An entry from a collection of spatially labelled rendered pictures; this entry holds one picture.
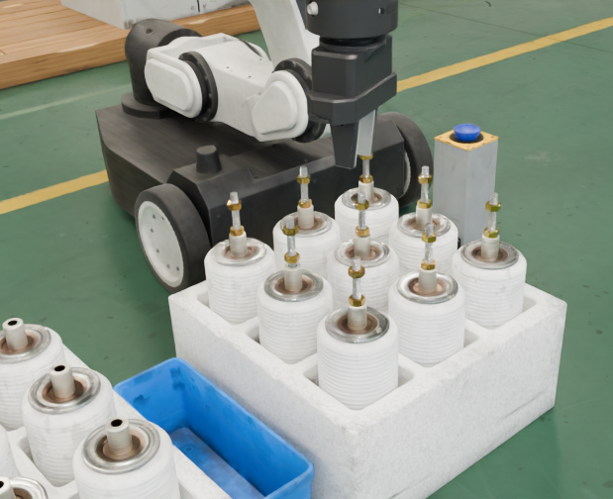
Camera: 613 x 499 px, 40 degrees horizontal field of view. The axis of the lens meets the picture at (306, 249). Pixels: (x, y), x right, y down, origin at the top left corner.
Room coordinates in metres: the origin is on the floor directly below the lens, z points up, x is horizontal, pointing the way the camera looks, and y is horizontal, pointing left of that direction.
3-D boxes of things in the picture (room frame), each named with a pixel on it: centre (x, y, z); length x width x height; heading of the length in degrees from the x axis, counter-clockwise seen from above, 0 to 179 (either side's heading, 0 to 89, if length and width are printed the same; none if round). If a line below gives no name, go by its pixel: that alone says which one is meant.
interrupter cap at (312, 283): (0.90, 0.02, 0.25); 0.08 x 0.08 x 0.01
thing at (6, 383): (0.81, 0.34, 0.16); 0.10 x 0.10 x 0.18
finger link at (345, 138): (0.79, -0.04, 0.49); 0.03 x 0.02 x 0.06; 57
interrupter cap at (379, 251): (0.98, -0.08, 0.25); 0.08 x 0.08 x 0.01
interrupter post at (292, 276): (0.90, 0.02, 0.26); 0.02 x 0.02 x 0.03
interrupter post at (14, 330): (0.81, 0.34, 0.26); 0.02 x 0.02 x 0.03
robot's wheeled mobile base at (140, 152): (1.68, 0.17, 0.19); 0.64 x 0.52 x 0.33; 36
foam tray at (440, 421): (0.98, -0.08, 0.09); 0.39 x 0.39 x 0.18; 38
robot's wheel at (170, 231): (1.33, 0.24, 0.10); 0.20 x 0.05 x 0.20; 36
